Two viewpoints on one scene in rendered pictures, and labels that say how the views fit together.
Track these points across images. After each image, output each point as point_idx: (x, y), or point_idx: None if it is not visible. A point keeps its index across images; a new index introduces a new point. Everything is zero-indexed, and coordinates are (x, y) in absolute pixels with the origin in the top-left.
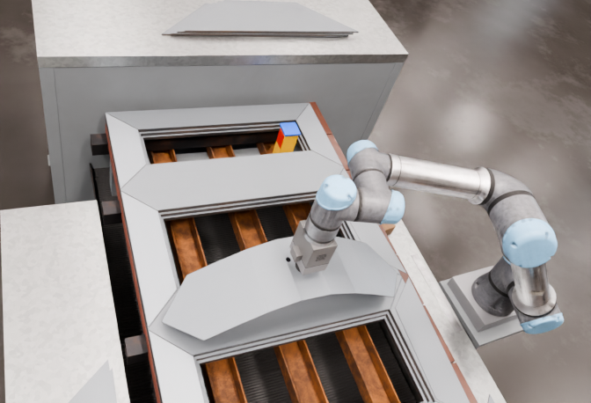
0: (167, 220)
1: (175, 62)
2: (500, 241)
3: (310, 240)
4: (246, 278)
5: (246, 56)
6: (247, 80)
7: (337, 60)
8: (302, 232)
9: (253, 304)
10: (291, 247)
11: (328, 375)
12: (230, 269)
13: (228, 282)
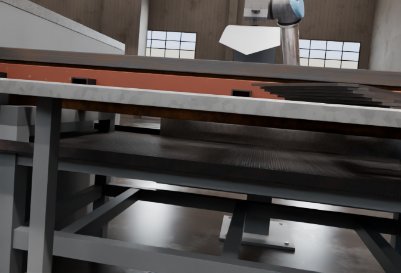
0: None
1: (29, 9)
2: (289, 9)
3: None
4: (248, 30)
5: (65, 18)
6: (67, 43)
7: (102, 39)
8: None
9: (269, 31)
10: (246, 14)
11: (276, 153)
12: (235, 31)
13: (243, 33)
